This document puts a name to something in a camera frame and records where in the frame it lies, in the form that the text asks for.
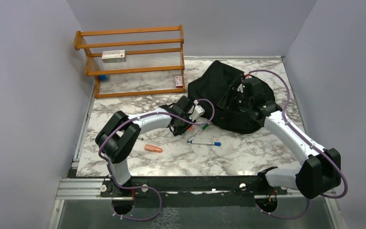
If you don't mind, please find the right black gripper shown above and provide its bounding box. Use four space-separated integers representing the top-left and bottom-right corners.
217 85 252 114

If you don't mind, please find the black student backpack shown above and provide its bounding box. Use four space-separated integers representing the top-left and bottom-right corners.
187 61 282 134

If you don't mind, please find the copper orange pen case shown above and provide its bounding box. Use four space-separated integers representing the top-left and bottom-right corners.
144 144 163 153

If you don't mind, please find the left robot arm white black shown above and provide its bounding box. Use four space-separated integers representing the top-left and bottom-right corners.
95 96 205 196

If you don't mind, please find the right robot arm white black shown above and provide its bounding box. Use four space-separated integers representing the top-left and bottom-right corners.
217 77 342 199

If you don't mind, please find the small red white box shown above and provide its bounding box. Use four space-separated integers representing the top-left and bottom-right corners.
175 76 183 88

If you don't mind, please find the green capped marker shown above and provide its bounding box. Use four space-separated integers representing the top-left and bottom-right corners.
187 124 209 143

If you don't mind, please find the blue capped marker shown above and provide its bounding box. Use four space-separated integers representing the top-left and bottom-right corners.
190 141 221 146

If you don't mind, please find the wooden shelf rack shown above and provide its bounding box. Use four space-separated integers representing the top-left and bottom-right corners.
73 25 186 99

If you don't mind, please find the blue object under shelf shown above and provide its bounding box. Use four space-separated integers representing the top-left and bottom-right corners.
98 75 108 81

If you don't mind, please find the white red box on shelf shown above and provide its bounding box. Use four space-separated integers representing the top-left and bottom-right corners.
101 50 126 63

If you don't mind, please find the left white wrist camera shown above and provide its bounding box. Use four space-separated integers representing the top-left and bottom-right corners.
188 100 205 122

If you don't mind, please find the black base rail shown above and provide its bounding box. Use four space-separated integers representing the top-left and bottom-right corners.
99 176 287 208

